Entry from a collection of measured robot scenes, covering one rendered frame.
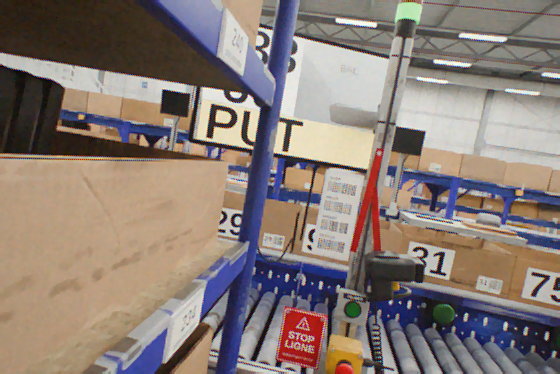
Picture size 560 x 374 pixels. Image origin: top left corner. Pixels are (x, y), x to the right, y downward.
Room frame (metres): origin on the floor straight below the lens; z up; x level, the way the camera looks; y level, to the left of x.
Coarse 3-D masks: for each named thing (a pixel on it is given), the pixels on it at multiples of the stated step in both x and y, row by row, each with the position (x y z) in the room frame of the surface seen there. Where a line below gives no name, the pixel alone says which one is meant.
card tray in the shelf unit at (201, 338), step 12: (204, 324) 0.47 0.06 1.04; (192, 336) 0.47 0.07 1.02; (204, 336) 0.44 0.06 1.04; (180, 348) 0.47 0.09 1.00; (192, 348) 0.41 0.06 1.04; (204, 348) 0.44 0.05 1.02; (168, 360) 0.47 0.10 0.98; (180, 360) 0.47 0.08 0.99; (192, 360) 0.40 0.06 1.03; (204, 360) 0.45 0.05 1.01; (156, 372) 0.48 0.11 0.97; (168, 372) 0.47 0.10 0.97; (180, 372) 0.37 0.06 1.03; (192, 372) 0.41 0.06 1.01; (204, 372) 0.46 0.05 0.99
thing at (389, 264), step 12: (372, 252) 0.86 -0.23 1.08; (384, 252) 0.85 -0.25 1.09; (372, 264) 0.82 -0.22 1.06; (384, 264) 0.81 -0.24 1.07; (396, 264) 0.81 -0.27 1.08; (408, 264) 0.81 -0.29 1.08; (420, 264) 0.81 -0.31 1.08; (372, 276) 0.82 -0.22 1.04; (384, 276) 0.81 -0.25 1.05; (396, 276) 0.81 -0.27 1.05; (408, 276) 0.81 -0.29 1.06; (420, 276) 0.81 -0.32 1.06; (372, 288) 0.84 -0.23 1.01; (384, 288) 0.83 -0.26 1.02; (396, 288) 0.84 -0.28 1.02; (372, 300) 0.83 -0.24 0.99; (384, 300) 0.82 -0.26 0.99
